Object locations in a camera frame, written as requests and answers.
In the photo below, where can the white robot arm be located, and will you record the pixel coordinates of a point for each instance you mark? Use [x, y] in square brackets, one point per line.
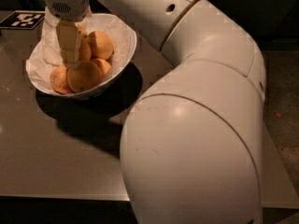
[191, 146]

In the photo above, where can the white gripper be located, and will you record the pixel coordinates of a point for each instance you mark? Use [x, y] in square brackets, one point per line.
[65, 4]

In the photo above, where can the orange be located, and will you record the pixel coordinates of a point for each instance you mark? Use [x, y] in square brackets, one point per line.
[84, 50]
[81, 28]
[58, 80]
[100, 44]
[84, 76]
[103, 65]

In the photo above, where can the black white fiducial marker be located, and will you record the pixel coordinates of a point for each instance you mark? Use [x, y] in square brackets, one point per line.
[22, 20]

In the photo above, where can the white bowl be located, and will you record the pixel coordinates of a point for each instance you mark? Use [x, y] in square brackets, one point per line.
[126, 58]

